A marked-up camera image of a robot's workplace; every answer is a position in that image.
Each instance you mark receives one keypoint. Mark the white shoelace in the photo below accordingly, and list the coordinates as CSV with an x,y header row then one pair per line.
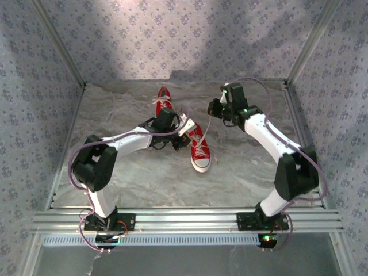
x,y
161,100
207,129

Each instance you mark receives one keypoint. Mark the red canvas sneaker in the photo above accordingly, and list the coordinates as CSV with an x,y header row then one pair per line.
x,y
201,158
164,93

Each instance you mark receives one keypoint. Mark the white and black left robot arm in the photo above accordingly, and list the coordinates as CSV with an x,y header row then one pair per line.
x,y
132,141

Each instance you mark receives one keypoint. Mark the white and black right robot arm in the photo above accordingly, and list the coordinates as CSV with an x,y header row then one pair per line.
x,y
264,135

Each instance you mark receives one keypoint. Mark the grey metal panel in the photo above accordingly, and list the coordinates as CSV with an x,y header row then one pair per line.
x,y
187,261

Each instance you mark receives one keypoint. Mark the black controller board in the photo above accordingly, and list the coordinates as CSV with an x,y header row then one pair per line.
x,y
267,240
106,240

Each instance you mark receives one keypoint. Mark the aluminium side rail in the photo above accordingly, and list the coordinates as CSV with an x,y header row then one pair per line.
x,y
296,115
70,132

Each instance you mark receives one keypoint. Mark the aluminium mounting rail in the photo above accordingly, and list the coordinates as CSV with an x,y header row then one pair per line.
x,y
187,220

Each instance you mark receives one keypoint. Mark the aluminium frame post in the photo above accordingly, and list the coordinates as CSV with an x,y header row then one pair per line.
x,y
310,43

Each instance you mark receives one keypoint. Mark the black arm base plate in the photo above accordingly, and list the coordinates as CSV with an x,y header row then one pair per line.
x,y
129,221
244,221

